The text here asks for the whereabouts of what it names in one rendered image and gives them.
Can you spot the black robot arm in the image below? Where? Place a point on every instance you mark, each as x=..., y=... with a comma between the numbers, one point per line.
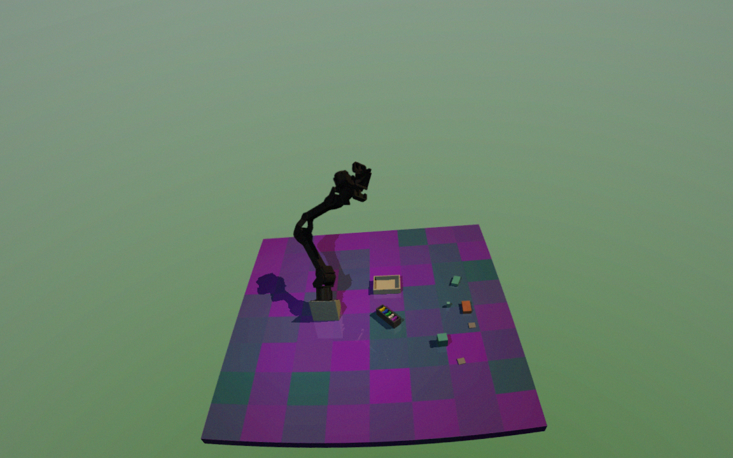
x=324, y=274

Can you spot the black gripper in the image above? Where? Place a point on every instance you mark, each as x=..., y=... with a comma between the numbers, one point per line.
x=360, y=181

